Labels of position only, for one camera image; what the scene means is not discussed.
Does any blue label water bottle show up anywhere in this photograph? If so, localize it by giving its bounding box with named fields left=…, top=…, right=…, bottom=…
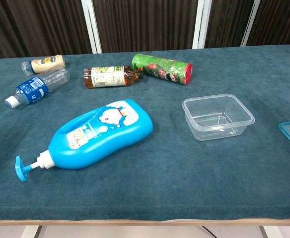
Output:
left=5, top=65, right=71, bottom=110

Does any dark folding partition screen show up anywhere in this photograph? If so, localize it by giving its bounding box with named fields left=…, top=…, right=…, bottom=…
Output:
left=0, top=0, right=290, bottom=62

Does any brown tea bottle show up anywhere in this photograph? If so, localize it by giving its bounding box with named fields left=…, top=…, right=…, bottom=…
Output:
left=83, top=65, right=145, bottom=89

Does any mayonnaise squeeze bottle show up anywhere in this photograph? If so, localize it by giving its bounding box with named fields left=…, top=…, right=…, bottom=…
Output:
left=21, top=55, right=67, bottom=76

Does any teal table cloth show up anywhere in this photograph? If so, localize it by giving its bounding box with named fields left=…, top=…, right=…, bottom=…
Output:
left=0, top=44, right=290, bottom=222

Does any blue pump detergent bottle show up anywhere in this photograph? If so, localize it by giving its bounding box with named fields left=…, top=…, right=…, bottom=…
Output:
left=15, top=99, right=153, bottom=182

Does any green chips can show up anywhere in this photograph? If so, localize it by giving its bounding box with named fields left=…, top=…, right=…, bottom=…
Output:
left=131, top=53, right=193, bottom=86

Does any grey table leg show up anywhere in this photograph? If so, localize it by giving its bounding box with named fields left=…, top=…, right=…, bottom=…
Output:
left=258, top=226, right=275, bottom=238
left=23, top=225, right=43, bottom=238

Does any clear plastic food container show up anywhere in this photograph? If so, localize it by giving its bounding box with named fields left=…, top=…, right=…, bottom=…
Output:
left=181, top=93, right=256, bottom=142

